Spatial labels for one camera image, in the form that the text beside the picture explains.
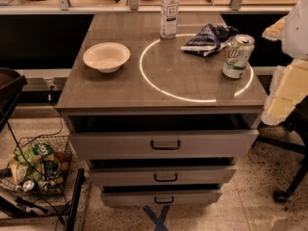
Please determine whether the grey drawer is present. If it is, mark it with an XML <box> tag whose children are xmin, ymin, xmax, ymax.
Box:
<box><xmin>101</xmin><ymin>190</ymin><xmax>221</xmax><ymax>207</ymax></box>
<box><xmin>90</xmin><ymin>166</ymin><xmax>236</xmax><ymax>187</ymax></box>
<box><xmin>69</xmin><ymin>130</ymin><xmax>258</xmax><ymax>160</ymax></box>

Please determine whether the grey drawer cabinet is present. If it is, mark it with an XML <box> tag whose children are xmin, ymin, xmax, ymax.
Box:
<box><xmin>57</xmin><ymin>13</ymin><xmax>266</xmax><ymax>193</ymax></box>

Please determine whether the wire basket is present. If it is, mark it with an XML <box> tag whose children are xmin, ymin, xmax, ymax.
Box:
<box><xmin>0</xmin><ymin>136</ymin><xmax>72</xmax><ymax>195</ymax></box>

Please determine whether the black cable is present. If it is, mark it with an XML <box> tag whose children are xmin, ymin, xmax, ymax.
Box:
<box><xmin>0</xmin><ymin>84</ymin><xmax>70</xmax><ymax>227</ymax></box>

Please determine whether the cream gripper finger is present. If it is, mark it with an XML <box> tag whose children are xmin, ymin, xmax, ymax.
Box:
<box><xmin>261</xmin><ymin>60</ymin><xmax>308</xmax><ymax>125</ymax></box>
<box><xmin>262</xmin><ymin>16</ymin><xmax>287</xmax><ymax>41</ymax></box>

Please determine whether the green snack bag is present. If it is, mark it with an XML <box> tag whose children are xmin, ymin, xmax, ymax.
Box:
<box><xmin>14</xmin><ymin>141</ymin><xmax>55</xmax><ymax>183</ymax></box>

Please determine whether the black stand leg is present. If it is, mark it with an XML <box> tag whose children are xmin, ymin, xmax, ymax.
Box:
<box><xmin>65</xmin><ymin>168</ymin><xmax>85</xmax><ymax>231</ymax></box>

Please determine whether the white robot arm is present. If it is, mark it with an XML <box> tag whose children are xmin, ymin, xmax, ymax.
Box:
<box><xmin>261</xmin><ymin>0</ymin><xmax>308</xmax><ymax>125</ymax></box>

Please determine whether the silver can in basket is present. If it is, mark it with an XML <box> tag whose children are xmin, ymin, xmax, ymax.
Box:
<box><xmin>22</xmin><ymin>180</ymin><xmax>35</xmax><ymax>192</ymax></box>

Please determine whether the clear plastic water bottle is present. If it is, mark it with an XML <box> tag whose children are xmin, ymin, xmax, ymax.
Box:
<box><xmin>160</xmin><ymin>0</ymin><xmax>179</xmax><ymax>39</ymax></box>

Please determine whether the green white 7up can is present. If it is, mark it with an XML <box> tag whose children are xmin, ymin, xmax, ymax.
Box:
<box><xmin>222</xmin><ymin>34</ymin><xmax>255</xmax><ymax>79</ymax></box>

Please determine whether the black office chair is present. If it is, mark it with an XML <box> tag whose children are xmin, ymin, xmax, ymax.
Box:
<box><xmin>257</xmin><ymin>97</ymin><xmax>308</xmax><ymax>203</ymax></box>

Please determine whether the blue crumpled chip bag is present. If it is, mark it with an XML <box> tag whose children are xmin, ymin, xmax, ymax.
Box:
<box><xmin>181</xmin><ymin>24</ymin><xmax>239</xmax><ymax>57</ymax></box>

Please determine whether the middle grey drawer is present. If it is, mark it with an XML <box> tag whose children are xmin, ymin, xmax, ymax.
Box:
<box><xmin>90</xmin><ymin>166</ymin><xmax>236</xmax><ymax>187</ymax></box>

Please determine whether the white paper bowl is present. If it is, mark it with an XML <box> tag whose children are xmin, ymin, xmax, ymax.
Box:
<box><xmin>83</xmin><ymin>42</ymin><xmax>131</xmax><ymax>73</ymax></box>

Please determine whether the black bin at left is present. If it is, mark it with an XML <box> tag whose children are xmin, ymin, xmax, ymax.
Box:
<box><xmin>0</xmin><ymin>67</ymin><xmax>27</xmax><ymax>131</ymax></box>

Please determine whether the blue tape cross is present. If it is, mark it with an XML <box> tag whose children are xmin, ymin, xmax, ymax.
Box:
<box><xmin>142</xmin><ymin>205</ymin><xmax>169</xmax><ymax>231</ymax></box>

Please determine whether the bottom grey drawer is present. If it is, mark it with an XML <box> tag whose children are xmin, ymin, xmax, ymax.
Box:
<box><xmin>101</xmin><ymin>190</ymin><xmax>221</xmax><ymax>207</ymax></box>

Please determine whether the top grey drawer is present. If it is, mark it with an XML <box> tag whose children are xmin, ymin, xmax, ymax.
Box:
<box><xmin>69</xmin><ymin>130</ymin><xmax>258</xmax><ymax>160</ymax></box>

